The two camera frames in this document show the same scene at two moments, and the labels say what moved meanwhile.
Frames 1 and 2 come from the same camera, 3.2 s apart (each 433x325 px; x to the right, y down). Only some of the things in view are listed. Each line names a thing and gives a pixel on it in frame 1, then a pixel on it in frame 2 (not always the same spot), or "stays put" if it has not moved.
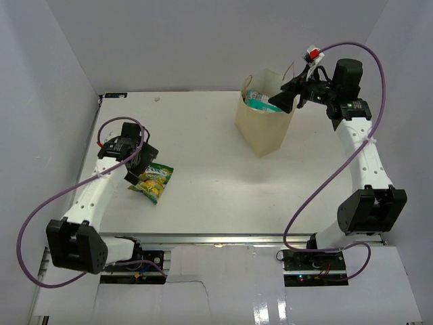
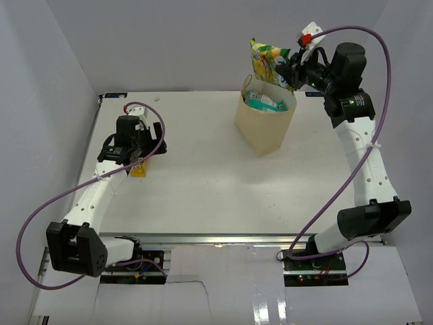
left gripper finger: [147, 154] → [158, 131]
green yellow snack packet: [153, 181] → [265, 59]
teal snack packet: [260, 101] stays put
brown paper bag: [265, 131] stays put
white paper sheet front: [231, 285] stays put
